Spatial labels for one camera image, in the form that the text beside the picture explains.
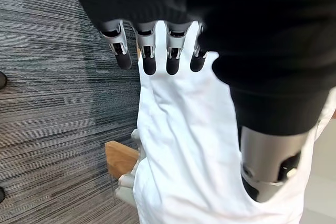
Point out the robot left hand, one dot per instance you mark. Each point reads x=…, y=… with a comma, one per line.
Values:
x=236, y=11

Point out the white bed sheet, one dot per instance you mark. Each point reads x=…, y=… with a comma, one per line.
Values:
x=183, y=129

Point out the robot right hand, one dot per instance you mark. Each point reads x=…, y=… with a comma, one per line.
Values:
x=126, y=186

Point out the wooden bed frame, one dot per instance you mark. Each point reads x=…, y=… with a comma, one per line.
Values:
x=120, y=157

